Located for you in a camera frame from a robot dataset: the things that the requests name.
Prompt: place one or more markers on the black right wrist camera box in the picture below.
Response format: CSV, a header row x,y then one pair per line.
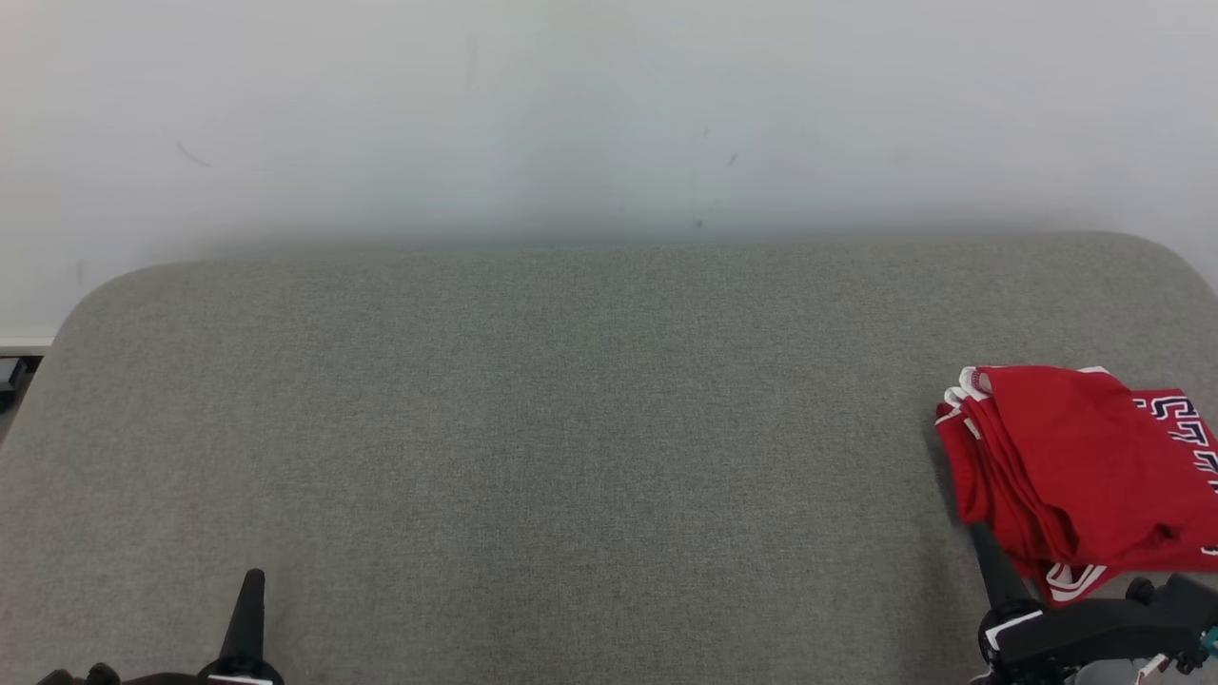
x,y
1189,595

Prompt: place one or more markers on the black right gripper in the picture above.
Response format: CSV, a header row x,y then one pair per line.
x,y
1094,633

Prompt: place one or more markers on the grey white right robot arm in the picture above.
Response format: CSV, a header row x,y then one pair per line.
x,y
1104,675

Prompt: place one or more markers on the white wall baseboard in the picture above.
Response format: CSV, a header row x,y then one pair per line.
x,y
24,344

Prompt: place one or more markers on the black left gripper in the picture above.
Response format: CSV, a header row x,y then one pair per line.
x,y
238,674

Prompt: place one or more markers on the red white Bulls jersey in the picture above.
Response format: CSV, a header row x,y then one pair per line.
x,y
1180,419

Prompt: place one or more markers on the teal right camera connector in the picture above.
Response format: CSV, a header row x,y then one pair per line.
x,y
1210,642

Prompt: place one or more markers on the dark grey floor object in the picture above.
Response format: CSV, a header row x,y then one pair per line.
x,y
11,381

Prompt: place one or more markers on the grey fabric sofa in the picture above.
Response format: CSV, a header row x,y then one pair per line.
x,y
571,428

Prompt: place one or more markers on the red white Bulls shorts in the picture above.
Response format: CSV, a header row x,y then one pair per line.
x,y
1047,447

